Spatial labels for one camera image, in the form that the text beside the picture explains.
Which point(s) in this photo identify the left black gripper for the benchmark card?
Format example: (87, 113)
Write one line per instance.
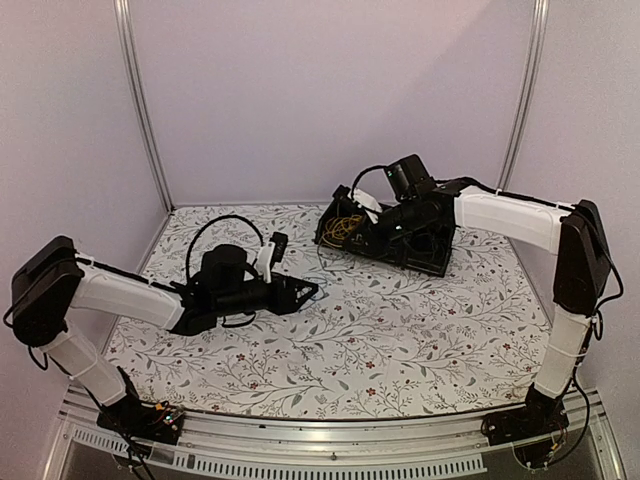
(285, 303)

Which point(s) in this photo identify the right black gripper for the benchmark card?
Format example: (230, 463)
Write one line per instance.
(373, 242)

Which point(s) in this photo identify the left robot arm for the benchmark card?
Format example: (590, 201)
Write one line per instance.
(59, 278)

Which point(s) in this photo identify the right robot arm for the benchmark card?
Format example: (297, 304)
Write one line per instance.
(403, 198)

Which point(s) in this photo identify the black three-compartment bin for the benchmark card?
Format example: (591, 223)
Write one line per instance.
(345, 226)

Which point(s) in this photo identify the floral tablecloth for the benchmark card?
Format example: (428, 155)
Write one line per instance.
(374, 342)

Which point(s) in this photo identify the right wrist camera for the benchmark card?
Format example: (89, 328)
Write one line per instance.
(360, 200)

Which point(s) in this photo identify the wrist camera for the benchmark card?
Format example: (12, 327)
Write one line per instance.
(270, 254)
(360, 200)

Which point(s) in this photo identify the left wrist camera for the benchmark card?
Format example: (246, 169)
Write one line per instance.
(270, 254)

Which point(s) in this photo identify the right aluminium frame post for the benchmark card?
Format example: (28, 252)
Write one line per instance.
(532, 62)

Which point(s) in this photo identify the aluminium frame post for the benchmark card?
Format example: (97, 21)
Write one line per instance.
(124, 23)
(532, 62)

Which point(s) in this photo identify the aluminium front rail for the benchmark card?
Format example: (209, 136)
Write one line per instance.
(220, 446)

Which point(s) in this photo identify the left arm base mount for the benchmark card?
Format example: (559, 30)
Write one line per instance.
(131, 417)

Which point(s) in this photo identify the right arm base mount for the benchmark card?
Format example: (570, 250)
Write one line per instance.
(534, 434)

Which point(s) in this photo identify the left aluminium frame post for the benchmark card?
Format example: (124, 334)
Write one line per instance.
(124, 23)

